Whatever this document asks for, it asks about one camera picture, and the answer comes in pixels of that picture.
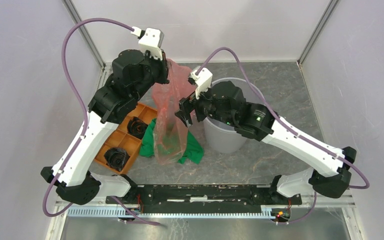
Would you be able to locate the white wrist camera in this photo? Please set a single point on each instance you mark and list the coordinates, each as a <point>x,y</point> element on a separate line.
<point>202,80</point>
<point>150,41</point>

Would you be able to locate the grey plastic trash bin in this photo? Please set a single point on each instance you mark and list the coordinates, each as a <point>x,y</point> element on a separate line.
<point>222,137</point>

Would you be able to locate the slotted cable duct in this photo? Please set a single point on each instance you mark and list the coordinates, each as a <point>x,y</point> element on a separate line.
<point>119,212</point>

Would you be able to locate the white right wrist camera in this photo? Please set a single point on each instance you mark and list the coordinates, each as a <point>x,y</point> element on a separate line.
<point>202,80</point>

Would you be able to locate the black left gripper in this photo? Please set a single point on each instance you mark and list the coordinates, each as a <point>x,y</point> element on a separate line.
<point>162,64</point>

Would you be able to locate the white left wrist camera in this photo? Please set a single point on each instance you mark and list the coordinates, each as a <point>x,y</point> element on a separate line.
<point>150,41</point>

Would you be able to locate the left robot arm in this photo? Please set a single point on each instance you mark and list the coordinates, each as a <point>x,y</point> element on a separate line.
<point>73,180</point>

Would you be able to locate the green cloth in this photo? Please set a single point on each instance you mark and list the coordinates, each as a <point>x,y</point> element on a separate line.
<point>149,148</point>

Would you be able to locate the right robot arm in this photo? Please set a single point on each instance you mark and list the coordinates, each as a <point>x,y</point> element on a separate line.
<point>327,175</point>

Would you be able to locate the red plastic trash bag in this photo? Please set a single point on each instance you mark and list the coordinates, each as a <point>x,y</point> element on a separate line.
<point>170,133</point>

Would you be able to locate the orange compartment tray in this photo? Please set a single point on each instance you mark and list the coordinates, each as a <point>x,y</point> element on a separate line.
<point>122,138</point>

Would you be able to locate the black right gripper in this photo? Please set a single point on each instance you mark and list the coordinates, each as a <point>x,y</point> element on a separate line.
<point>186,105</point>

